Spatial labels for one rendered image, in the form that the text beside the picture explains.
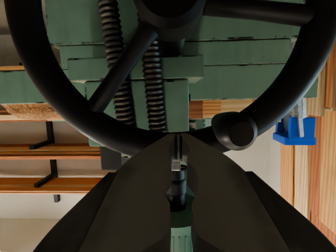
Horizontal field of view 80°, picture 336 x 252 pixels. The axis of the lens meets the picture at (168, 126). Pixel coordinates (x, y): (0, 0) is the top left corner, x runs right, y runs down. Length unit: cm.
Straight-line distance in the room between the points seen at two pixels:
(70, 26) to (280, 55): 36
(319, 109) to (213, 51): 140
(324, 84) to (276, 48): 132
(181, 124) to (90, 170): 300
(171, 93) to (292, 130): 101
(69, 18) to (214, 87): 28
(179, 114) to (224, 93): 13
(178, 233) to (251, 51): 42
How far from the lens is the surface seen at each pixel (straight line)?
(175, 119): 27
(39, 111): 47
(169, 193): 56
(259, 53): 40
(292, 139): 124
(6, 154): 319
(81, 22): 42
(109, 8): 28
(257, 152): 309
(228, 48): 38
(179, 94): 27
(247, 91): 39
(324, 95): 172
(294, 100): 20
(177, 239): 56
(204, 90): 37
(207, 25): 39
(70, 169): 336
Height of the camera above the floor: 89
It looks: 8 degrees up
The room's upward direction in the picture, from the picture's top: 179 degrees clockwise
